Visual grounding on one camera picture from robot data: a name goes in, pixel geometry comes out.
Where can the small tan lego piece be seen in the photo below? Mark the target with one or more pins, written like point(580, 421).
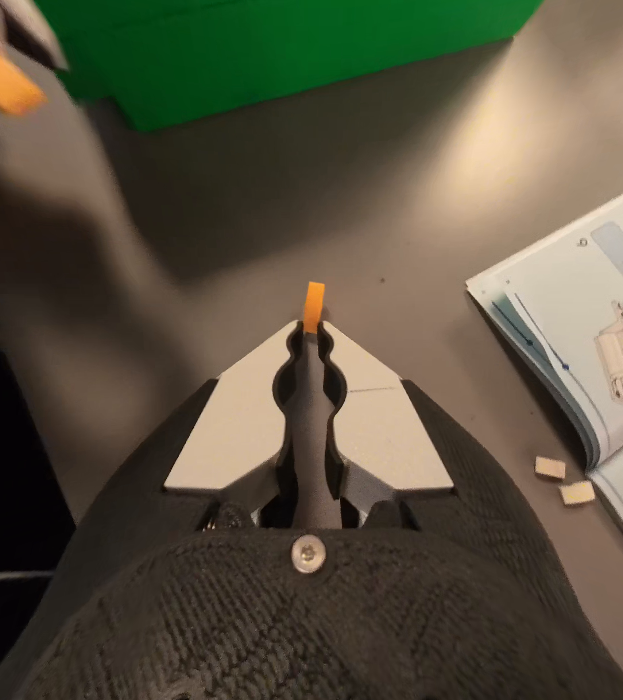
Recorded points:
point(550, 468)
point(577, 493)

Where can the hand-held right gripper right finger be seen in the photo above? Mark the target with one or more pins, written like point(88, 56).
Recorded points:
point(393, 437)

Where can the green plastic bin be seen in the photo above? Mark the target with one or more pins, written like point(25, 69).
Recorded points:
point(289, 54)

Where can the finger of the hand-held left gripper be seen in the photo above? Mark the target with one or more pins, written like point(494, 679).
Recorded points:
point(32, 33)

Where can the open instruction booklet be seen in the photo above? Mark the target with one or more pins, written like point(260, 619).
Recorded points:
point(590, 339)

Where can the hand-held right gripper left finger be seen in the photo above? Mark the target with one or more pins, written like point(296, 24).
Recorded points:
point(224, 437)

